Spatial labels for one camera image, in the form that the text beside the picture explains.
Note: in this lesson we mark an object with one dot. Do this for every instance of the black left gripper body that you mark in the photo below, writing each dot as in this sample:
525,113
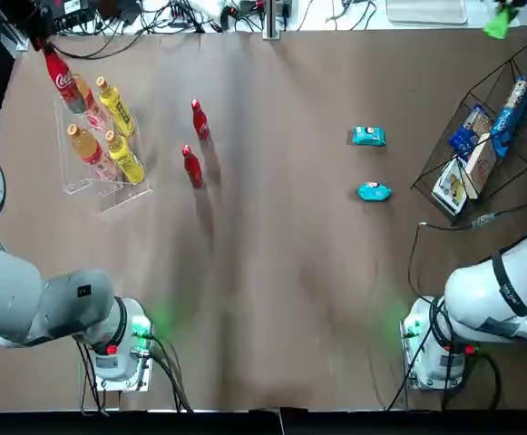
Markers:
41,22

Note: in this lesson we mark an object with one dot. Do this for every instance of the black power strip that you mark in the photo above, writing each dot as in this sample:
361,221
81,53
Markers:
179,11

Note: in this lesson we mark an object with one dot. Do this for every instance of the clear acrylic bottle shelf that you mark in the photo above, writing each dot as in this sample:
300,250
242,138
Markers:
127,197

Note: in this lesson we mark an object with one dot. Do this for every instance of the orange tea bottle red label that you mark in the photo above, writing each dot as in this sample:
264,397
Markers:
86,97
88,149

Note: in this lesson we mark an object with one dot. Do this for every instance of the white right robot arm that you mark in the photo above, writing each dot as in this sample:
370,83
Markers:
481,294

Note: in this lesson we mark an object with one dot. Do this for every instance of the white plastic tray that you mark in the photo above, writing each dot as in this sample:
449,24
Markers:
426,11

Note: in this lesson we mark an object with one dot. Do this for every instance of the yellow and white snack packet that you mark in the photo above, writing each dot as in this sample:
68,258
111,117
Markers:
449,188

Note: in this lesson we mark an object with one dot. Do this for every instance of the red and white snack box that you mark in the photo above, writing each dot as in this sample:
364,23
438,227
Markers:
480,165

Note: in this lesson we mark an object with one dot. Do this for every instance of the red cola bottle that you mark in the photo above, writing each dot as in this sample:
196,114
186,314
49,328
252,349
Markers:
193,170
63,84
201,122

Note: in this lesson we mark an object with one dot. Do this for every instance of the black computer box red logo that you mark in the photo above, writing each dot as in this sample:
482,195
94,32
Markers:
77,16

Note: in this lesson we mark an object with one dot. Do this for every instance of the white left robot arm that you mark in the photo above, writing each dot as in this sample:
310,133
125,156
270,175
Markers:
18,290

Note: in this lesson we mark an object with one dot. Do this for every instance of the tea bottle yellow label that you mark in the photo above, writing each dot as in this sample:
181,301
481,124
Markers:
124,156
118,109

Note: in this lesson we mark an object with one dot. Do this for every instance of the aluminium profile post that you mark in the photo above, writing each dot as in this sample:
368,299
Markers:
272,22

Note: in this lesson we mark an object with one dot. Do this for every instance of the long blue cookie packet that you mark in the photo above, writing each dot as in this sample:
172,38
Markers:
508,115

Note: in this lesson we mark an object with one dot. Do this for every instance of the blue cracker bag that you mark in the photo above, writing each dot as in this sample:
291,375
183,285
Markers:
467,131

